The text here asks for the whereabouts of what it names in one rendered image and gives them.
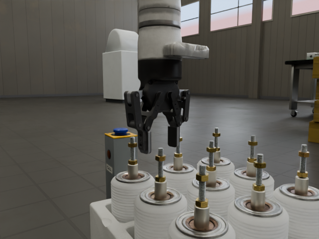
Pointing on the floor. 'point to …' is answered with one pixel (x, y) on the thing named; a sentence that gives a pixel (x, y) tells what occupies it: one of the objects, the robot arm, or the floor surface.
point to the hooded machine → (120, 65)
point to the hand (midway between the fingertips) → (159, 142)
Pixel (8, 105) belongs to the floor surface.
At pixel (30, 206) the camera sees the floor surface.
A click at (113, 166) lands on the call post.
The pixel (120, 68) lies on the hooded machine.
